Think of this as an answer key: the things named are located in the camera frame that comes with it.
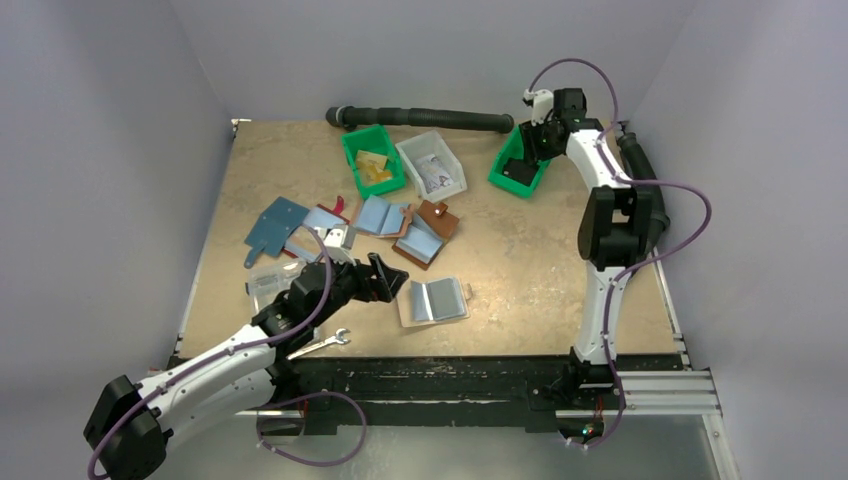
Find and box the white translucent plastic bin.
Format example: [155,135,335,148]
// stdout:
[395,130,468,203]

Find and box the clear plastic box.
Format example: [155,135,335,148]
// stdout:
[245,259,306,314]

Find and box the rear black corrugated hose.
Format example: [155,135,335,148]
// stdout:
[325,105,515,134]

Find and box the small green plastic bin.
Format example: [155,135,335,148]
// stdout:
[488,121,561,198]

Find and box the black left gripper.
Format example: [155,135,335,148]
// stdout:
[309,251,406,328]

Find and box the silver wrench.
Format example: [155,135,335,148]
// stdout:
[287,328,350,360]

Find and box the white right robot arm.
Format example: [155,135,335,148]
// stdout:
[519,88,654,365]

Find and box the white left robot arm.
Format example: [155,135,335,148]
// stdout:
[83,253,409,479]

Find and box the aluminium frame rail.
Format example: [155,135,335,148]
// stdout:
[119,119,743,480]

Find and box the gold card upper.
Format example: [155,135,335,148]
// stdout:
[355,150,389,169]

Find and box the black corrugated hose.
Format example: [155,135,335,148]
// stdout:
[616,129,671,250]
[325,105,515,134]

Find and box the cream card holder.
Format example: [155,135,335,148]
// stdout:
[396,276,471,328]

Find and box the right black corrugated hose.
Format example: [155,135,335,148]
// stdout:
[616,129,671,250]

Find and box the red open card holder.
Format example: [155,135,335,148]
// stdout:
[282,195,349,261]

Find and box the brown open card holder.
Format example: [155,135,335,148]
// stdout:
[392,200,460,270]

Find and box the pink open card holder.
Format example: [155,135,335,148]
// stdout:
[352,195,415,239]

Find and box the large green plastic bin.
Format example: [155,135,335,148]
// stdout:
[341,125,406,200]

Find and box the blue card holder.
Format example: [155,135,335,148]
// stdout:
[243,197,309,269]

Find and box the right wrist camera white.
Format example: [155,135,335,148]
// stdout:
[522,89,555,126]

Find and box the black card in bin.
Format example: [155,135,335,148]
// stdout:
[502,157,539,186]

